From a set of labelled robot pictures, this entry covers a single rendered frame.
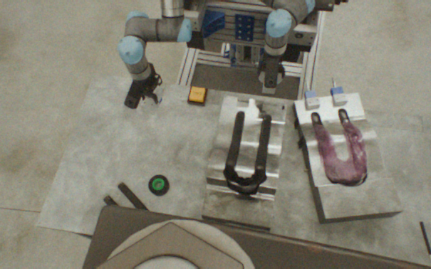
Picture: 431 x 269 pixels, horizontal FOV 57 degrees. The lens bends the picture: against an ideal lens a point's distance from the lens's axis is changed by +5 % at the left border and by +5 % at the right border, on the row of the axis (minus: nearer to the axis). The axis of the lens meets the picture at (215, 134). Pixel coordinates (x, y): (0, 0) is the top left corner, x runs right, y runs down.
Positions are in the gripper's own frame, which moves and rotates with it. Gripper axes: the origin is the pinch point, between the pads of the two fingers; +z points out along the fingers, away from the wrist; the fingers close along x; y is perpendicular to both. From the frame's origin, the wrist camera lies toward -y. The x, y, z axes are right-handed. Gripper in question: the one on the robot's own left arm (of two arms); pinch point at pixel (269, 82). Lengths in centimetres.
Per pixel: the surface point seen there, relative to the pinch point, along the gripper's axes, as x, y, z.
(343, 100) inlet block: -29.8, -1.1, 6.9
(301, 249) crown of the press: -1, -77, -106
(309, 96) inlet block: -16.9, 0.2, 8.2
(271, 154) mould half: -3.9, -28.4, 5.6
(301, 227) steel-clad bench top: -18, -52, 15
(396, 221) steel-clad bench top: -51, -45, 15
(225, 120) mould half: 15.9, -15.9, 6.4
